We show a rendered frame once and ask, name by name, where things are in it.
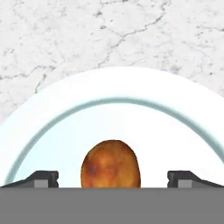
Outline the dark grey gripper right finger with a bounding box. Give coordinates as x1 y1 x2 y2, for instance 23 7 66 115
166 170 224 189

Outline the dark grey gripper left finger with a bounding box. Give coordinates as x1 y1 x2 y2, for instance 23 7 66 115
0 170 60 189

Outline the brown chicken drumstick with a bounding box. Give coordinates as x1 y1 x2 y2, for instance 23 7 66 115
80 139 142 189

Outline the white plate with grey ring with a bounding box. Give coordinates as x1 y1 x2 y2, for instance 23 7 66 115
0 66 224 189

